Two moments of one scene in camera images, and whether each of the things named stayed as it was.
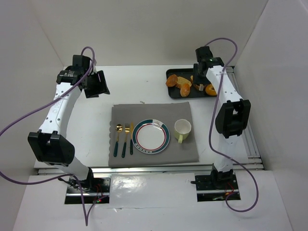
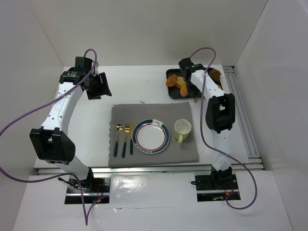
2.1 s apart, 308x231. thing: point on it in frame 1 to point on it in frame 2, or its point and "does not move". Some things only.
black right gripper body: [198, 78] to [192, 91]
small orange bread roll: [185, 90] does not move
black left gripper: [96, 84] does not move
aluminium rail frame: [258, 165] does not move
